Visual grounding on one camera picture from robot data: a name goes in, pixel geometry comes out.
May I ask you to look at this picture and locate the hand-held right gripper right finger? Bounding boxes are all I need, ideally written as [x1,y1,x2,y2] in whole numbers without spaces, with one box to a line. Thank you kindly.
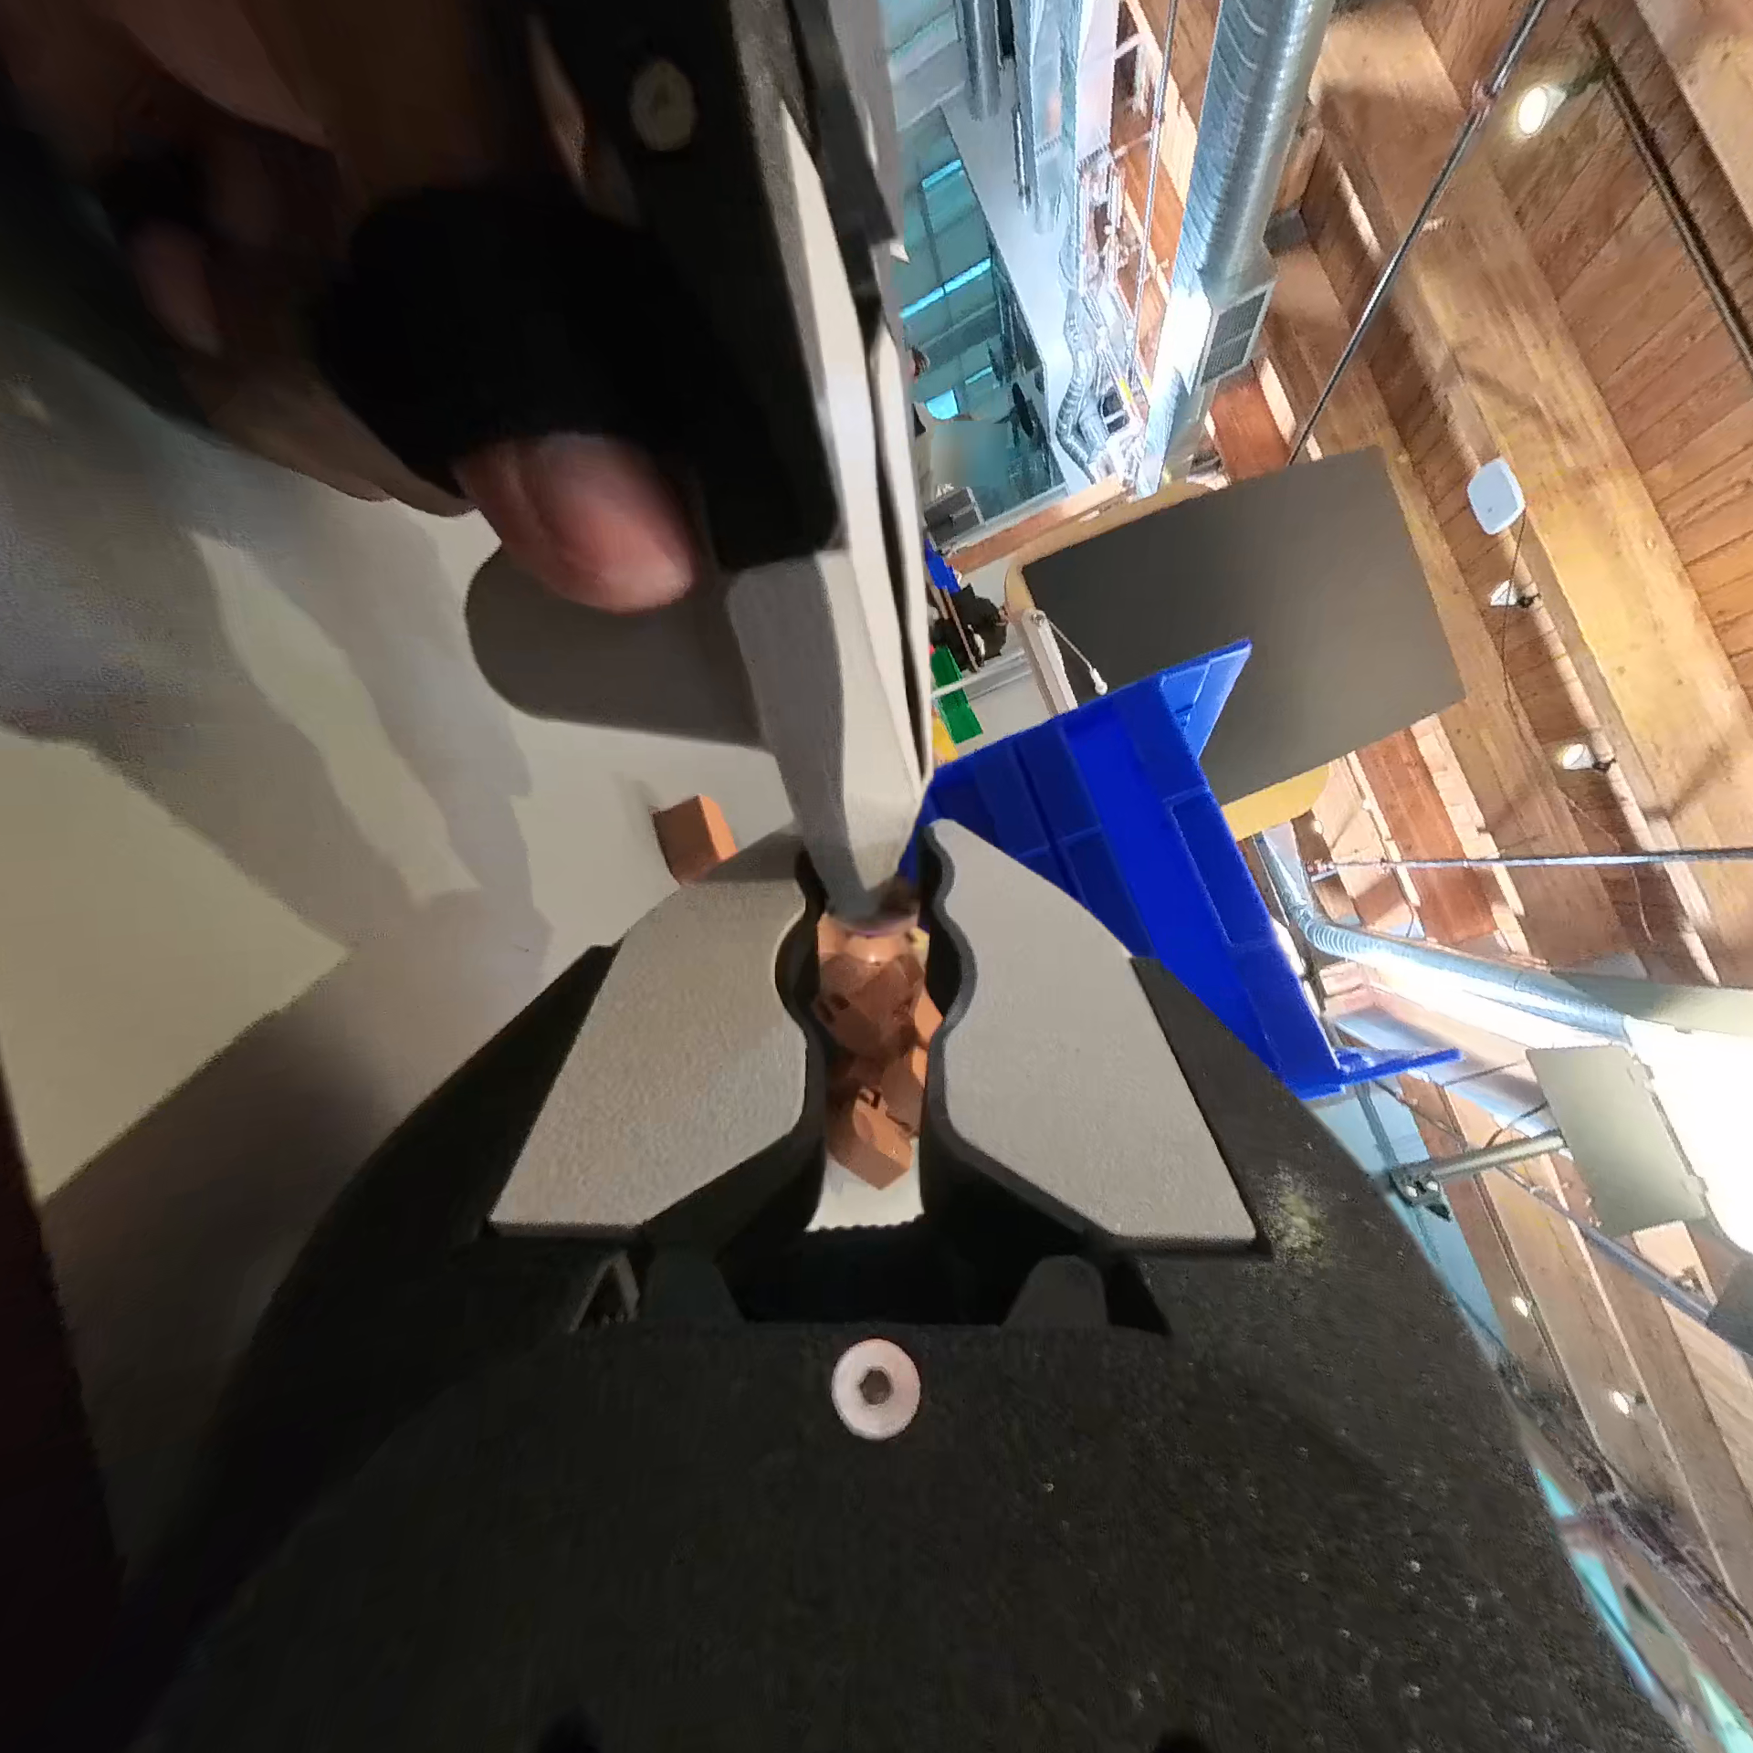
[920,819,1271,1259]

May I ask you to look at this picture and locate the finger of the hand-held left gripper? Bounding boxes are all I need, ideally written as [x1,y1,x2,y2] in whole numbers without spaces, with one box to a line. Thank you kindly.
[460,542,922,927]
[739,60,942,823]

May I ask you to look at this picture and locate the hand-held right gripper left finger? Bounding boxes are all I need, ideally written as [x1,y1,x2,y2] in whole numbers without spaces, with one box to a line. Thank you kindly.
[487,836,827,1250]

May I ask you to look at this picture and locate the tan brown brick toy figure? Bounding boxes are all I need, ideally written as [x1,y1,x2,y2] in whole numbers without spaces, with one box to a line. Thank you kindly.
[810,914,953,1196]

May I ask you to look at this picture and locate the grey desk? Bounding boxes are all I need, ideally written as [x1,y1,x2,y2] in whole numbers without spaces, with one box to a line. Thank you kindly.
[0,301,823,1753]

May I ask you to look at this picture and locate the person's left hand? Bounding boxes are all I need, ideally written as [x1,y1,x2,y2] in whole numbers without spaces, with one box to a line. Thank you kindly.
[0,0,703,613]

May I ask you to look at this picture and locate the brown rounded brick piece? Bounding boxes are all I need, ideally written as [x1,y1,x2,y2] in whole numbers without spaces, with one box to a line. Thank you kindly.
[650,792,745,881]

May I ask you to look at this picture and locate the black board with wooden edge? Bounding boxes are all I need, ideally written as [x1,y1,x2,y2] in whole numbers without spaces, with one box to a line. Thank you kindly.
[1002,443,1470,845]

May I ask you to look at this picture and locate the studio light panel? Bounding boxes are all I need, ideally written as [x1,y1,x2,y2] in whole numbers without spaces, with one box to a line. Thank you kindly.
[1521,1007,1753,1349]

